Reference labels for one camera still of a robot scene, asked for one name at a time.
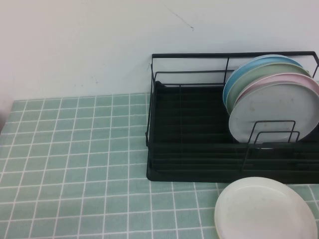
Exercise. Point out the grey round plate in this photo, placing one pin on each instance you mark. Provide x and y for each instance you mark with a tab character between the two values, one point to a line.
261	109

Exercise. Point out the light blue round plate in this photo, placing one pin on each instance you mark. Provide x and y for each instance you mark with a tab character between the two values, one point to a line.
249	66

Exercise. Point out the pale green round plate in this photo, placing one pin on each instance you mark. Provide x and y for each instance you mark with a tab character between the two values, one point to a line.
269	69

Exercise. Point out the yellow round plate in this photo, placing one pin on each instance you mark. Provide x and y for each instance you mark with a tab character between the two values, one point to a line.
217	233

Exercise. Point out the pink round plate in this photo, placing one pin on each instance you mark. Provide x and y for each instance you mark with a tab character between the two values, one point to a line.
286	78

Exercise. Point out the white round plate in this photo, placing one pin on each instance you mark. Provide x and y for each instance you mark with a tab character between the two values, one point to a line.
261	211

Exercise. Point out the green tiled tablecloth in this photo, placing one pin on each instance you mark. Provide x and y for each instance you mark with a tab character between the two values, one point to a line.
74	154

